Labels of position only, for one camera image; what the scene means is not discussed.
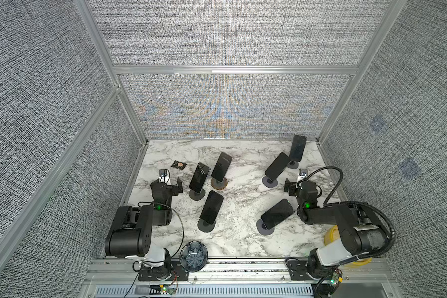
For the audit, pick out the small black snack packet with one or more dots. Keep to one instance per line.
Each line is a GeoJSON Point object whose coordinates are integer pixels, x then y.
{"type": "Point", "coordinates": [178, 165]}

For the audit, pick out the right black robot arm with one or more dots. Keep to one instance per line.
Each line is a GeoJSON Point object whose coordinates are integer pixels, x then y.
{"type": "Point", "coordinates": [365, 231]}

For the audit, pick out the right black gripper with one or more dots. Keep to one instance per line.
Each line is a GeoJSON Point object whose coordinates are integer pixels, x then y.
{"type": "Point", "coordinates": [292, 187]}

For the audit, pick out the left grey phone stand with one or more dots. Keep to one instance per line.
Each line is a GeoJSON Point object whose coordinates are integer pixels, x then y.
{"type": "Point", "coordinates": [197, 196]}

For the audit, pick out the middle purple phone stand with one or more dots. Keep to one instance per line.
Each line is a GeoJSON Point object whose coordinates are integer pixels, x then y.
{"type": "Point", "coordinates": [269, 183]}

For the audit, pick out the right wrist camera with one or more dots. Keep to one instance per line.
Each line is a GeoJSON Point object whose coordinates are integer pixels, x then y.
{"type": "Point", "coordinates": [303, 173]}

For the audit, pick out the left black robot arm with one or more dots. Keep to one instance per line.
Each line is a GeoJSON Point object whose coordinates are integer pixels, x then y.
{"type": "Point", "coordinates": [130, 233]}

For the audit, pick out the wooden base phone stand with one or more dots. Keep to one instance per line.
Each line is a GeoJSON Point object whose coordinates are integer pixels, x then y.
{"type": "Point", "coordinates": [219, 185]}

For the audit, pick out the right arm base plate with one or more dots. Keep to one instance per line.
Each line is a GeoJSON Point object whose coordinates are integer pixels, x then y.
{"type": "Point", "coordinates": [299, 270]}

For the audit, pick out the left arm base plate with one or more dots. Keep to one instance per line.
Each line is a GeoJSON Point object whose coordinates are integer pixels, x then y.
{"type": "Point", "coordinates": [166, 273]}

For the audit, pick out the yellow bamboo steamer basket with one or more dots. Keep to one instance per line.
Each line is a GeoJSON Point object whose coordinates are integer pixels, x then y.
{"type": "Point", "coordinates": [333, 235]}

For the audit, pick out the far right purple stand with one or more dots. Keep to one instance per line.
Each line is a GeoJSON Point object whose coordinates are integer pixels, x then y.
{"type": "Point", "coordinates": [293, 165]}

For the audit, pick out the blue case phone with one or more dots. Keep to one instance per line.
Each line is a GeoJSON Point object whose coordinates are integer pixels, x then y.
{"type": "Point", "coordinates": [277, 214]}

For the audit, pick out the purple case phone wooden stand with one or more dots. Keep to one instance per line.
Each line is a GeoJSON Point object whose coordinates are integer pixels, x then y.
{"type": "Point", "coordinates": [222, 165]}

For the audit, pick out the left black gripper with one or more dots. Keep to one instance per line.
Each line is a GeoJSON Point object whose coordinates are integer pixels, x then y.
{"type": "Point", "coordinates": [175, 187]}

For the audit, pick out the front right purple stand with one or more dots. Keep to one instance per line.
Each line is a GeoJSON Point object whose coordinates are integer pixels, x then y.
{"type": "Point", "coordinates": [261, 228]}

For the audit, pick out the front left grey stand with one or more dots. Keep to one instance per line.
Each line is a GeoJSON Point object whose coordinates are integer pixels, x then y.
{"type": "Point", "coordinates": [205, 227]}

